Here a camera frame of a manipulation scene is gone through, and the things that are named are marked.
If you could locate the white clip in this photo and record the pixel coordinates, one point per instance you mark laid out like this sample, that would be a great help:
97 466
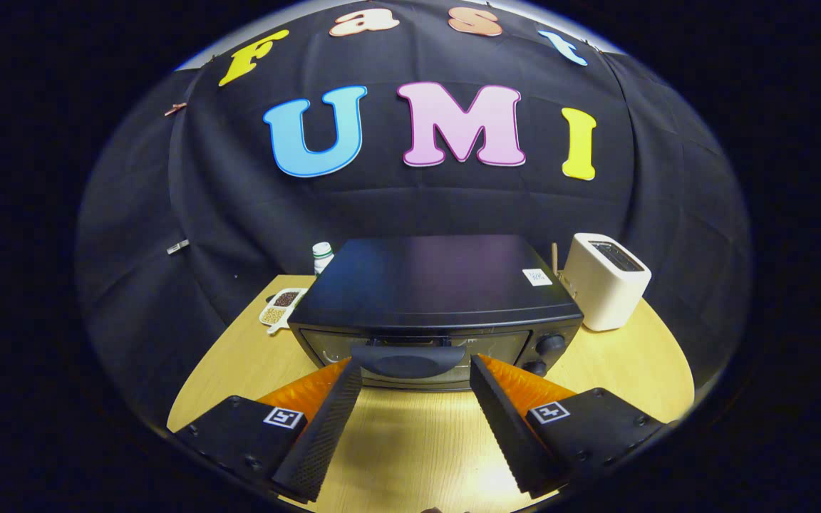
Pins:
177 247

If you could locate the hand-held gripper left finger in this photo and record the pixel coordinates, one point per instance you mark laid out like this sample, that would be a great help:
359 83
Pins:
325 427

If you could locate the small white bottle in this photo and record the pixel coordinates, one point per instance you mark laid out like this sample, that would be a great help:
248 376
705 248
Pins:
322 258

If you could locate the white dish of beans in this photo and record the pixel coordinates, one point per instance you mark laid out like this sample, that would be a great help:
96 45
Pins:
279 310

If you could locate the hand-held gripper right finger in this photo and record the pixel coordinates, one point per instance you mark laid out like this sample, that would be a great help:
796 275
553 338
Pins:
507 427

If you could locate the white toaster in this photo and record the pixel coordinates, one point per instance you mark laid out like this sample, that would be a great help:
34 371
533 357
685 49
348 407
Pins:
606 292

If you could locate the black backdrop cloth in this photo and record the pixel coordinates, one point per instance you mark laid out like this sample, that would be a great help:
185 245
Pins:
168 214

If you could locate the pink clip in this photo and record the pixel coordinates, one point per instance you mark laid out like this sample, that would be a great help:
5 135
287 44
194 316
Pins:
175 109

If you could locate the wooden stick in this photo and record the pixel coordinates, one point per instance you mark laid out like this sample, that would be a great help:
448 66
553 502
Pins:
555 260

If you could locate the black toaster oven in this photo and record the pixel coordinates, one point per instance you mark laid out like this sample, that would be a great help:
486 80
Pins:
425 278

